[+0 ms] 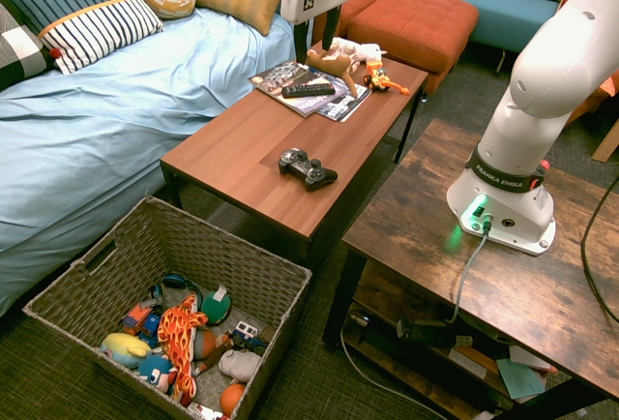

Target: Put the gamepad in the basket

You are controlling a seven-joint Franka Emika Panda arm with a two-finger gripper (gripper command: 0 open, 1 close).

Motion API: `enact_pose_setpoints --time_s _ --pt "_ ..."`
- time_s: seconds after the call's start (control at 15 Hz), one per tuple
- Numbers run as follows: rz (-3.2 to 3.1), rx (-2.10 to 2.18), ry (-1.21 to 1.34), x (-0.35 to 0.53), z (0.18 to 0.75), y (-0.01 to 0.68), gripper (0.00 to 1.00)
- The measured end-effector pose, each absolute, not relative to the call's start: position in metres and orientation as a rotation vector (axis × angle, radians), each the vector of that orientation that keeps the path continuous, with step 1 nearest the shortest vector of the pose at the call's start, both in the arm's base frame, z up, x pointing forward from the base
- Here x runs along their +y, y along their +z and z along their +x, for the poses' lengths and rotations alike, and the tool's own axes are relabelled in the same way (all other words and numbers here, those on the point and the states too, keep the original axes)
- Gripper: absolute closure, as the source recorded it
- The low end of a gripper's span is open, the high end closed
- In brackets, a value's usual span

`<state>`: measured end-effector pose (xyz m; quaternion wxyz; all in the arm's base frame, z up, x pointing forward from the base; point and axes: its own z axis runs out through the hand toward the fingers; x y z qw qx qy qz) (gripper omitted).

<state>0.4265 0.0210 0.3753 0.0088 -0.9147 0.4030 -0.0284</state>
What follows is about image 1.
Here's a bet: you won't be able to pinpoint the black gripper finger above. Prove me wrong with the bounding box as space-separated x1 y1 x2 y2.
322 3 342 51
294 17 313 66

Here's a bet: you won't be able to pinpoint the black gamepad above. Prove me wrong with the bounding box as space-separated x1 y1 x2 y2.
277 147 339 193

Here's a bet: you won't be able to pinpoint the grey woven basket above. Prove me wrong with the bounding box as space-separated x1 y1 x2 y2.
22 195 313 420

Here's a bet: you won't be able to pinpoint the white unicorn plush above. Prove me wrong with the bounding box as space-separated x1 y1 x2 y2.
328 36 389 73

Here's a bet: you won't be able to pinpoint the brown kangaroo plush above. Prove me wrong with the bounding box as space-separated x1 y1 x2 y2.
305 46 360 100

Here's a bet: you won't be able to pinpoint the magazine with grey cover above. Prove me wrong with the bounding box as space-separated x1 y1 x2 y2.
247 59 349 118

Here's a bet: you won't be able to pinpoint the black TV remote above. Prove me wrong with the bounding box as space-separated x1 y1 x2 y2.
280 81 337 100

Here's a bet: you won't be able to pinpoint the orange toy excavator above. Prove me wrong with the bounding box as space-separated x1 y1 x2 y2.
362 59 411 97

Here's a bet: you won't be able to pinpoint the business magazine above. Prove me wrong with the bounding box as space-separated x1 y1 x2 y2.
314 81 372 124

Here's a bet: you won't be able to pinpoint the orange tufted ottoman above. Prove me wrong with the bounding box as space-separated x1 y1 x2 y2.
346 0 480 95

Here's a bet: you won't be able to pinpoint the reddish wooden coffee table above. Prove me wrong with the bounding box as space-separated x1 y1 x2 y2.
159 41 429 271

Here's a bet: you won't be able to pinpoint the blue armchair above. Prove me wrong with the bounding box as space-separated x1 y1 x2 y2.
458 0 610 77

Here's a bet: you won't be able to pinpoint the light blue sofa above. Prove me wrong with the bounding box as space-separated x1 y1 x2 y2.
0 0 297 317

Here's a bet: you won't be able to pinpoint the white navy striped pillow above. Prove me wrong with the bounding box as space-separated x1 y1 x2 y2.
37 0 165 75

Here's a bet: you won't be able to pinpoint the rustic dark wooden table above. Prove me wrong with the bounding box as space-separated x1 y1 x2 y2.
322 117 619 420

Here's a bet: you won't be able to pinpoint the blue headphones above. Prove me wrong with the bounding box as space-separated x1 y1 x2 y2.
147 273 204 310

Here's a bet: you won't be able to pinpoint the orange chair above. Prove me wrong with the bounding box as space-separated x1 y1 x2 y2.
563 69 619 126

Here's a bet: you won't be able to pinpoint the green plush ball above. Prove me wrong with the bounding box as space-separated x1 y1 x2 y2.
200 285 232 327

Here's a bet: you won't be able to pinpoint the black white checkered pillow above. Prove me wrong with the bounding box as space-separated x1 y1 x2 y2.
0 1 62 92

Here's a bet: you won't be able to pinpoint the white blue toy truck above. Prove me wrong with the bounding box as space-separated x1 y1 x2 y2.
230 320 270 356

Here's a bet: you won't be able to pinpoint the light wooden furniture leg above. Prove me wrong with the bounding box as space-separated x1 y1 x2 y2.
592 117 619 164

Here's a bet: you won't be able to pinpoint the black power strip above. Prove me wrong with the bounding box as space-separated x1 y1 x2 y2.
395 316 473 349

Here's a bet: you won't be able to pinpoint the brown plush football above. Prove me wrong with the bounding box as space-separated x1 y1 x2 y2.
192 327 218 362

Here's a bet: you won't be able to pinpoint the orange toy truck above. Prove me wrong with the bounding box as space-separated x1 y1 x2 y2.
121 299 163 337

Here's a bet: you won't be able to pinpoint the orange flame patterned plush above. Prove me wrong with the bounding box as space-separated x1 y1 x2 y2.
157 293 210 407

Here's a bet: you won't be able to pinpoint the grey plush toy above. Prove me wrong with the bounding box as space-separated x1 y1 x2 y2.
218 347 262 383

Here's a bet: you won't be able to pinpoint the yellow haired doll plush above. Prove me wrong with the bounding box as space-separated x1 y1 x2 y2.
100 331 154 371

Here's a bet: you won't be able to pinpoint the blue superhero plush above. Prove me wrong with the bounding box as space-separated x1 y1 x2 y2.
136 352 178 395

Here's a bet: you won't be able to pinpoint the orange ball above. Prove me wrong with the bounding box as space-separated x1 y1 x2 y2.
220 382 248 417

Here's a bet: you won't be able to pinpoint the red white toy car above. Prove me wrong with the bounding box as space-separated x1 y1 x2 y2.
186 401 231 420

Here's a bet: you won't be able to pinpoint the teal paper notebook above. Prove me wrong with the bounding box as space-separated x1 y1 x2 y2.
496 357 547 402

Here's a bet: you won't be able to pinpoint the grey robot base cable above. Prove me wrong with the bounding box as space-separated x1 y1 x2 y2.
443 219 494 327

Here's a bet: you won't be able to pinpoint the white floor cable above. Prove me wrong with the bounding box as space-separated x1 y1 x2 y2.
338 322 451 420

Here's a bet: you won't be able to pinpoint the thick black cable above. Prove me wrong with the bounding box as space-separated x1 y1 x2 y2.
579 187 619 324

